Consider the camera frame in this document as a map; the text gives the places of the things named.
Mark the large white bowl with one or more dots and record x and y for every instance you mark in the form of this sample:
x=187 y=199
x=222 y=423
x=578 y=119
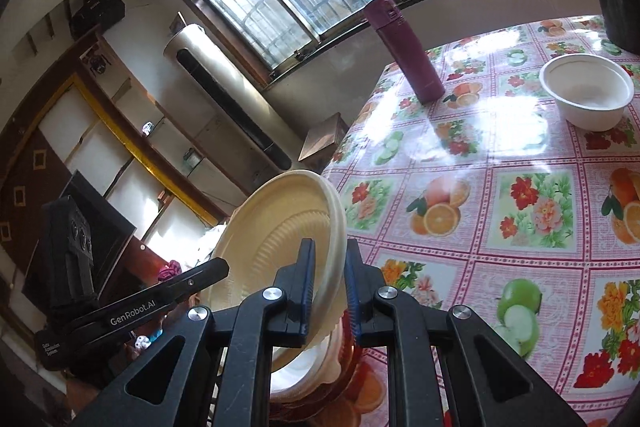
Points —
x=585 y=82

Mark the black television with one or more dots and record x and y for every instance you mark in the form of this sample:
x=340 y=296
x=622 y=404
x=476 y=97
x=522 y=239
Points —
x=110 y=227

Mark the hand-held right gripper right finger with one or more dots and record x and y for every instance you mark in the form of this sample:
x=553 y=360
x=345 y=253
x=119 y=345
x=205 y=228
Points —
x=352 y=292

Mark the floral fruit print tablecloth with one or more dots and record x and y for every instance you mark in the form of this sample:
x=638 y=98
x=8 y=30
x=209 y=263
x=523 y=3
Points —
x=500 y=207

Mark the purple cloth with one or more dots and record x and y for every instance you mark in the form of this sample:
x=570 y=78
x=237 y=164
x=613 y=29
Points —
x=170 y=269

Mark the maroon thermos bottle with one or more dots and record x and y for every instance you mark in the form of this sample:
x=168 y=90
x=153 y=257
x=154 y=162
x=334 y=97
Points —
x=405 y=52

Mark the brown cardboard box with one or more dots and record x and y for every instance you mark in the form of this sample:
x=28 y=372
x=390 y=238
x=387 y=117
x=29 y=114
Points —
x=322 y=139

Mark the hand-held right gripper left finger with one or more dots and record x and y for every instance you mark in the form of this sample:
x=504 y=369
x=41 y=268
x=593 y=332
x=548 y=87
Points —
x=306 y=287

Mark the beige standing air conditioner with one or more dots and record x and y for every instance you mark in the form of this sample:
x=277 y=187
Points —
x=225 y=97

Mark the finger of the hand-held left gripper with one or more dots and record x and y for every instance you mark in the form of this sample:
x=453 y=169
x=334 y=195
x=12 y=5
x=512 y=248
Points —
x=200 y=276

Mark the small white bowl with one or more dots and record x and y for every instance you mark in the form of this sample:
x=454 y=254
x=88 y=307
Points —
x=300 y=372

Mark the wooden wall cabinet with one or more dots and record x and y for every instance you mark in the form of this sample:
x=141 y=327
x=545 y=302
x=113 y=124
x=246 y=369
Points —
x=60 y=127

